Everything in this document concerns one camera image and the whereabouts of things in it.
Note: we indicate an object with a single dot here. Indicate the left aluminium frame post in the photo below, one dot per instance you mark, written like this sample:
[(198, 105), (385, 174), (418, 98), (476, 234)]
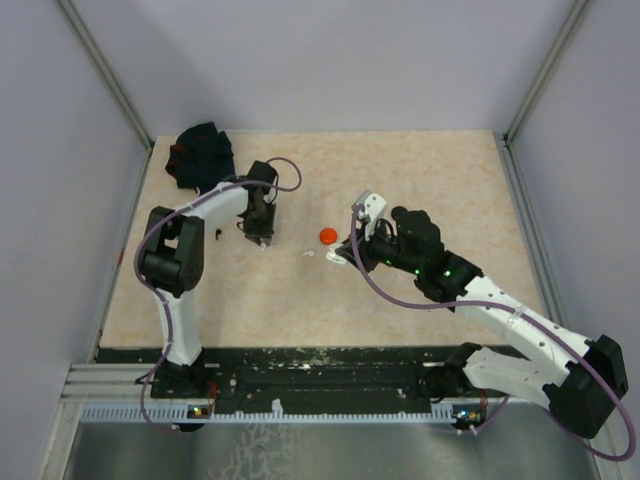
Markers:
[(105, 71)]

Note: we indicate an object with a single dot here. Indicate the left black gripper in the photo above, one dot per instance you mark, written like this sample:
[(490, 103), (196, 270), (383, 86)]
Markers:
[(256, 233)]

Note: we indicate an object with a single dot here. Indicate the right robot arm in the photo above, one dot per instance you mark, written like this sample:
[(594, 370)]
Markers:
[(578, 380)]

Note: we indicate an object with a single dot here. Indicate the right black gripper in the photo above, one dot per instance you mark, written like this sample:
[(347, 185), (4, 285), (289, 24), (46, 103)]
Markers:
[(365, 247)]

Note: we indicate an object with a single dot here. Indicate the aluminium frame post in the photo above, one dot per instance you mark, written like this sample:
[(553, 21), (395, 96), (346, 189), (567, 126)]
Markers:
[(105, 71), (569, 29)]

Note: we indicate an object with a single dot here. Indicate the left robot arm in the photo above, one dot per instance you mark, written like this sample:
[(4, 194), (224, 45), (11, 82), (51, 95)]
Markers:
[(170, 259)]

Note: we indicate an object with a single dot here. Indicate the white cable duct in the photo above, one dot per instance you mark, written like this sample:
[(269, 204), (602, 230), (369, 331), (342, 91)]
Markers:
[(192, 414)]

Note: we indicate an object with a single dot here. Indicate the right aluminium frame post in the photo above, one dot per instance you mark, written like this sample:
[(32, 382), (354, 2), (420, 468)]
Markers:
[(569, 29)]

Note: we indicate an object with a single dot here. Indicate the dark crumpled cloth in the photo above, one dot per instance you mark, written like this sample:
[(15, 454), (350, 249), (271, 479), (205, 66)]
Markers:
[(201, 158)]

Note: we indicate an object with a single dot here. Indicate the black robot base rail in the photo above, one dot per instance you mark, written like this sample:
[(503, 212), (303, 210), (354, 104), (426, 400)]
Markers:
[(318, 380)]

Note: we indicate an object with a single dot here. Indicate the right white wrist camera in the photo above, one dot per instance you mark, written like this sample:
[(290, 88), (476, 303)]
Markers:
[(370, 207)]

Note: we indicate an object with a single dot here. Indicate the white charging case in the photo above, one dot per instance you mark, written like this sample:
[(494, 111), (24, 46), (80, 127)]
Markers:
[(334, 257)]

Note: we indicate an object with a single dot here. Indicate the orange round charging case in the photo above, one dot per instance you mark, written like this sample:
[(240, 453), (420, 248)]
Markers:
[(328, 236)]

